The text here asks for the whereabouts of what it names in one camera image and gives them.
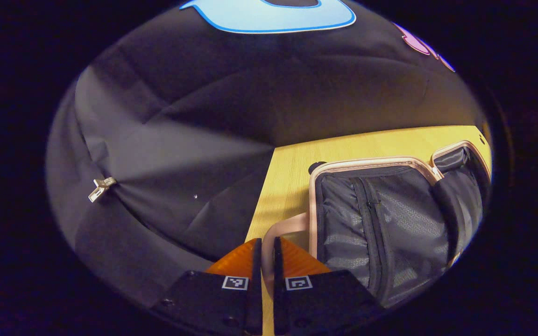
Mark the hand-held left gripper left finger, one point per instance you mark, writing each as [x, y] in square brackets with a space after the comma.
[256, 289]

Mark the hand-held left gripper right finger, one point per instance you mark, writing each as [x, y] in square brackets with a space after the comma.
[277, 280]

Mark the black backdrop cloth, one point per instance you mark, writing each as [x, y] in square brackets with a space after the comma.
[194, 116]

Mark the pink suitcase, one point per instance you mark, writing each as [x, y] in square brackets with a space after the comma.
[390, 219]

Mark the white clip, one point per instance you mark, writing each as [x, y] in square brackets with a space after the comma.
[102, 186]

